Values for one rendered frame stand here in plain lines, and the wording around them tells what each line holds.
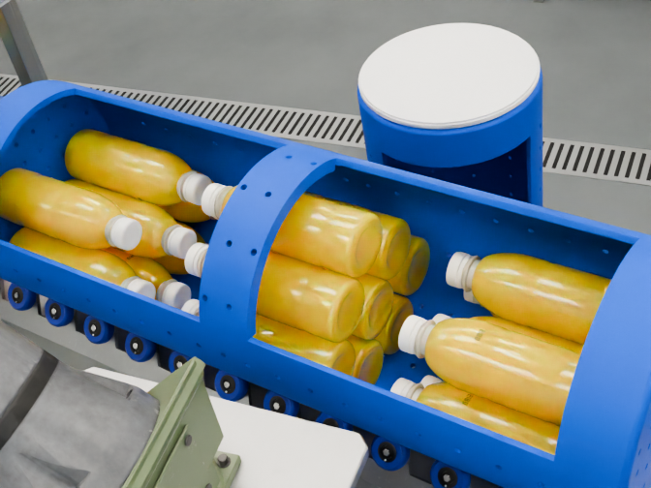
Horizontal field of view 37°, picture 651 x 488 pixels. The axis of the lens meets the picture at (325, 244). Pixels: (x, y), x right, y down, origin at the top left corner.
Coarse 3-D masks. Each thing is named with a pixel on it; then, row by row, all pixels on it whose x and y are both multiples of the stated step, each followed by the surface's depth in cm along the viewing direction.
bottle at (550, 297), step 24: (480, 264) 103; (504, 264) 101; (528, 264) 101; (552, 264) 101; (480, 288) 102; (504, 288) 100; (528, 288) 99; (552, 288) 98; (576, 288) 97; (600, 288) 97; (504, 312) 102; (528, 312) 100; (552, 312) 98; (576, 312) 97; (576, 336) 98
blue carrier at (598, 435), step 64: (0, 128) 121; (64, 128) 135; (128, 128) 139; (192, 128) 128; (256, 192) 103; (320, 192) 125; (384, 192) 118; (448, 192) 102; (0, 256) 122; (256, 256) 100; (448, 256) 118; (576, 256) 107; (640, 256) 88; (128, 320) 115; (192, 320) 106; (640, 320) 83; (320, 384) 99; (384, 384) 117; (576, 384) 84; (640, 384) 81; (448, 448) 94; (512, 448) 88; (576, 448) 84; (640, 448) 84
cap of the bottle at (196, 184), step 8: (192, 176) 123; (200, 176) 123; (184, 184) 123; (192, 184) 123; (200, 184) 123; (208, 184) 125; (184, 192) 123; (192, 192) 123; (200, 192) 124; (192, 200) 123; (200, 200) 124
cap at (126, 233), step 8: (120, 224) 118; (128, 224) 118; (136, 224) 119; (112, 232) 118; (120, 232) 118; (128, 232) 119; (136, 232) 120; (112, 240) 119; (120, 240) 118; (128, 240) 119; (136, 240) 120; (120, 248) 120; (128, 248) 119
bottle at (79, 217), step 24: (24, 168) 129; (0, 192) 126; (24, 192) 124; (48, 192) 123; (72, 192) 122; (0, 216) 128; (24, 216) 124; (48, 216) 122; (72, 216) 120; (96, 216) 119; (120, 216) 120; (72, 240) 121; (96, 240) 120
